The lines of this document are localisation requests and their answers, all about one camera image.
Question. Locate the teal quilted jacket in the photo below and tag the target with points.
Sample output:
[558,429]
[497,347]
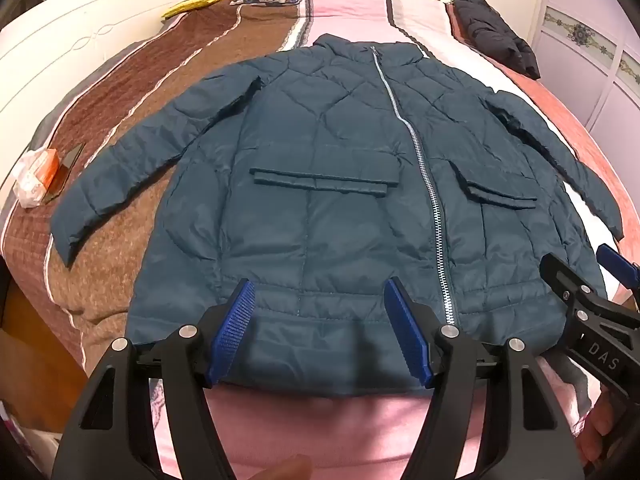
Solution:
[325,235]

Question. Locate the white floral wardrobe door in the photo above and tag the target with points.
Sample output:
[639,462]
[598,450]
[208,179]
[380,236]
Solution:
[582,35]

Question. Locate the black smartphone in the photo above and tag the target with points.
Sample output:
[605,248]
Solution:
[67,165]

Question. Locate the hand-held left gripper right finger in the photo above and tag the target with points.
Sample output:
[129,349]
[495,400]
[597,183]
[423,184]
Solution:
[407,330]

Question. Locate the wooden bed frame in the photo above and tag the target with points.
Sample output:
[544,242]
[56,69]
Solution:
[30,340]

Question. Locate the person's right hand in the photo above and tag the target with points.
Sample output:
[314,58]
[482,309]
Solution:
[597,425]

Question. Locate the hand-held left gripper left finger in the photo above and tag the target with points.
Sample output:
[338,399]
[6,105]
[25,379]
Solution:
[232,325]

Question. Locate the folded black jacket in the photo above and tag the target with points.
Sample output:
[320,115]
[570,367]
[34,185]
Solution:
[490,30]

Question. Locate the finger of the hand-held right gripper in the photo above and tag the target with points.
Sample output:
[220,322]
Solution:
[616,261]
[567,275]

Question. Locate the yellow pillow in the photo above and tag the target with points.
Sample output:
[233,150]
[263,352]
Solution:
[200,4]

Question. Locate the orange white tissue pack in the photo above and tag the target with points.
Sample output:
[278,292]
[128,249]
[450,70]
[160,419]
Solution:
[36,177]

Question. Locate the striped brown pink blanket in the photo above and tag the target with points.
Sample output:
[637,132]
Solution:
[125,270]

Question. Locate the white ornamented panel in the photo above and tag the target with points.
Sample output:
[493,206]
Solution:
[75,45]

